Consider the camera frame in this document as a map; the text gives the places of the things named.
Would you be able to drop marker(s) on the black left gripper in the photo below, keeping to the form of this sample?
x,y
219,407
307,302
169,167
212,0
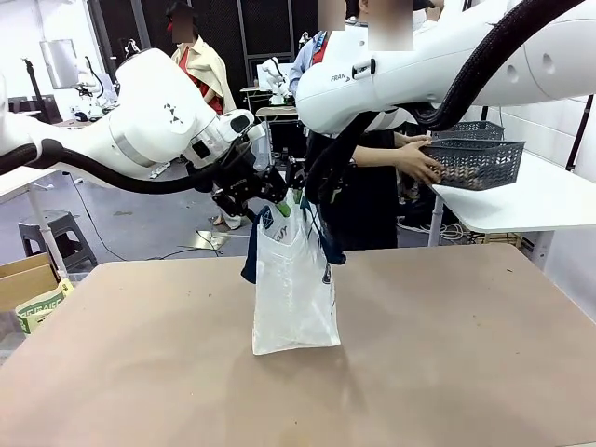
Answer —
x,y
235,186

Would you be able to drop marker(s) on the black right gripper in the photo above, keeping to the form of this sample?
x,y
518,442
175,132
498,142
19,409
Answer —
x,y
330,184

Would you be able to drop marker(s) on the white plastic bag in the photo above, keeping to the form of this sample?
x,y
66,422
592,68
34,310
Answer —
x,y
293,288

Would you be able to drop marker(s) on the grey plastic basket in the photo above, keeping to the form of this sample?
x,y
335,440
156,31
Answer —
x,y
475,165
475,129

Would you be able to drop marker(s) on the person's right forearm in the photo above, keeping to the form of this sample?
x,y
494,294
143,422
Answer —
x,y
377,154

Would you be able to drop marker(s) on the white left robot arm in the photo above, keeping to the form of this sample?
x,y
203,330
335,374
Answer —
x,y
153,121

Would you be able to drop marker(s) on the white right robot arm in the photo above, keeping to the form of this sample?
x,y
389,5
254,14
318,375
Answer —
x,y
419,70

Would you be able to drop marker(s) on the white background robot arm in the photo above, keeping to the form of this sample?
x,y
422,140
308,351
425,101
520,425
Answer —
x,y
275,77

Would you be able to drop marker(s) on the person's right hand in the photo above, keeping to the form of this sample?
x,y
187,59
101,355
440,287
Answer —
x,y
416,163

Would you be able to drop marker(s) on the person's left hand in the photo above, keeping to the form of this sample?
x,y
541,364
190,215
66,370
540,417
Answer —
x,y
416,139

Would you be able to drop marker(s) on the person in black clothes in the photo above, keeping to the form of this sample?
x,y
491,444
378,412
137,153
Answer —
x,y
368,209

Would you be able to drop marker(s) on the small brown background table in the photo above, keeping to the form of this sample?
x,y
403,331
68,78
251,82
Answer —
x,y
277,112

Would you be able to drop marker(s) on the person in blue shirt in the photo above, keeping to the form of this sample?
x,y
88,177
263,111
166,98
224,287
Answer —
x,y
305,60

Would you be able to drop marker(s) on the person in cream jacket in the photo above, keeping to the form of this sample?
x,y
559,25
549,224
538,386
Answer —
x,y
205,74

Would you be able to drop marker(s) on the grey plastic stool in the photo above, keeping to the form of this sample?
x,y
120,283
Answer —
x,y
60,237

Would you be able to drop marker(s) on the white side table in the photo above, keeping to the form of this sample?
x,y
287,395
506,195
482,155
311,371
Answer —
x,y
521,205

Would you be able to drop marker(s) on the white table with leg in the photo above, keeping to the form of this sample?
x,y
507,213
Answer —
x,y
23,179

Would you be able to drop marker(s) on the grey monitor on stand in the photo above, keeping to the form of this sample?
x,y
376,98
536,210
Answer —
x,y
58,63

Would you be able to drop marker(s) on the green and white carton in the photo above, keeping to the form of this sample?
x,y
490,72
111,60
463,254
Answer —
x,y
42,307

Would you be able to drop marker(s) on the brown cardboard box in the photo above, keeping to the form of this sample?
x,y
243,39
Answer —
x,y
25,281

